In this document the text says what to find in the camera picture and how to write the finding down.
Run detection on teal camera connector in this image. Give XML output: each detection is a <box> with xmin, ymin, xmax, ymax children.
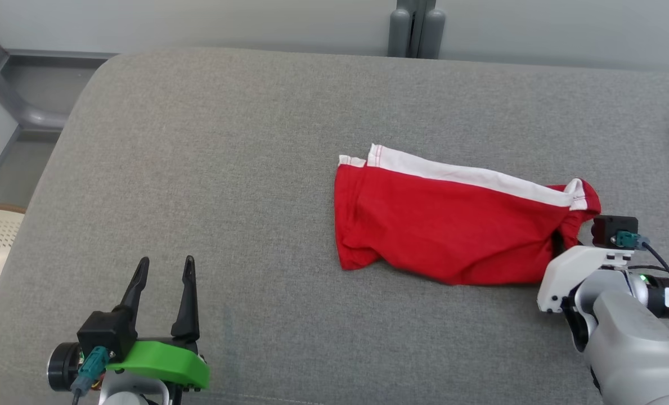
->
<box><xmin>70</xmin><ymin>345</ymin><xmax>111</xmax><ymax>395</ymax></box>
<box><xmin>615</xmin><ymin>230</ymin><xmax>650</xmax><ymax>251</ymax></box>

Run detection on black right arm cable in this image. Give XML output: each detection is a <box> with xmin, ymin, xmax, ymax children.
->
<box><xmin>630</xmin><ymin>241</ymin><xmax>669</xmax><ymax>294</ymax></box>

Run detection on teal right camera connector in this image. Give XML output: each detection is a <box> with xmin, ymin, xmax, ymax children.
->
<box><xmin>615</xmin><ymin>230</ymin><xmax>650</xmax><ymax>251</ymax></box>

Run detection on red shorts with white stripe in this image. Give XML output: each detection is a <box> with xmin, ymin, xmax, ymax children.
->
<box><xmin>334</xmin><ymin>143</ymin><xmax>603</xmax><ymax>287</ymax></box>

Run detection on grey fabric sofa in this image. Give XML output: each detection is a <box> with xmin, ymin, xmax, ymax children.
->
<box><xmin>0</xmin><ymin>47</ymin><xmax>669</xmax><ymax>405</ymax></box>

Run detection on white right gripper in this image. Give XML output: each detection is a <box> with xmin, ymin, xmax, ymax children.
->
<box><xmin>536</xmin><ymin>245</ymin><xmax>636</xmax><ymax>314</ymax></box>

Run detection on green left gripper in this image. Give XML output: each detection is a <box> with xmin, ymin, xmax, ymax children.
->
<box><xmin>106</xmin><ymin>255</ymin><xmax>212</xmax><ymax>390</ymax></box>

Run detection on grey partition post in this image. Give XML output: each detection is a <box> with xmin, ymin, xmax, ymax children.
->
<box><xmin>388</xmin><ymin>0</ymin><xmax>447</xmax><ymax>60</ymax></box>

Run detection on teal left camera connector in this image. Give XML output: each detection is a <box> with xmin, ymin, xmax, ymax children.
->
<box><xmin>70</xmin><ymin>345</ymin><xmax>111</xmax><ymax>395</ymax></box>

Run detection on grey metal rail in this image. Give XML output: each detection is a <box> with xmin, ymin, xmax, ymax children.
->
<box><xmin>0</xmin><ymin>11</ymin><xmax>69</xmax><ymax>131</ymax></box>

